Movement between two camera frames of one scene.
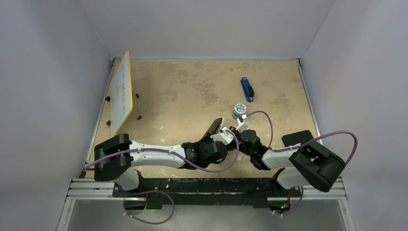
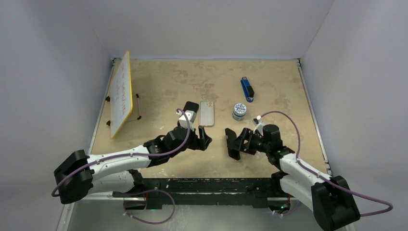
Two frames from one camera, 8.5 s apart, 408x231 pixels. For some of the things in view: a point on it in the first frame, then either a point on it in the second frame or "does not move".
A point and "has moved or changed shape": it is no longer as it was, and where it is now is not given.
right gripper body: (238, 136) does not move
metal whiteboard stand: (108, 98) does not move
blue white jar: (240, 109) does not move
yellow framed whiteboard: (121, 101) does not move
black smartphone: (214, 127) has moved or changed shape
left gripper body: (205, 142) → (194, 143)
